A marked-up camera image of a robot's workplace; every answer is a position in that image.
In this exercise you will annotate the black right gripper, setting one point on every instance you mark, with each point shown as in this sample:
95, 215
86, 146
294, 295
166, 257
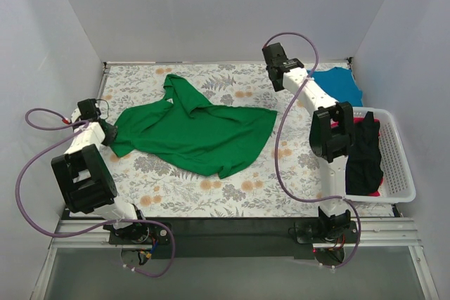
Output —
273, 55

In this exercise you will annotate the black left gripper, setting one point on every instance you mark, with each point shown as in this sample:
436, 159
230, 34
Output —
110, 133

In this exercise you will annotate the green t shirt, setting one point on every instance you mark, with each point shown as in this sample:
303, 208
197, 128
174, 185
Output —
189, 132

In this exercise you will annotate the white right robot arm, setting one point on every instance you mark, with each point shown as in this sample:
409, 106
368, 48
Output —
330, 138

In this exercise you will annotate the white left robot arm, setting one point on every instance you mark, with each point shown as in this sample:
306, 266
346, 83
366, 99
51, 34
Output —
88, 187

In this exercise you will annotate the folded blue t shirt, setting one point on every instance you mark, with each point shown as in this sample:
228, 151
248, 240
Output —
339, 83

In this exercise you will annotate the red t shirt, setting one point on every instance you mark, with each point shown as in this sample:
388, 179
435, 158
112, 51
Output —
358, 121

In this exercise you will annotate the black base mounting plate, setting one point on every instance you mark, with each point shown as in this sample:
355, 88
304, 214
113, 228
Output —
246, 237

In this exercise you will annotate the black t shirt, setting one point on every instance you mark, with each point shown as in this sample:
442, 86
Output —
365, 159

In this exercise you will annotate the white plastic laundry basket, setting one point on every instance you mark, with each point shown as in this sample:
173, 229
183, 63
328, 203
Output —
397, 185

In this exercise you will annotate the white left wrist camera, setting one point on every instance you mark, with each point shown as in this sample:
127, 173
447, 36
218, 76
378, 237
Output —
76, 117

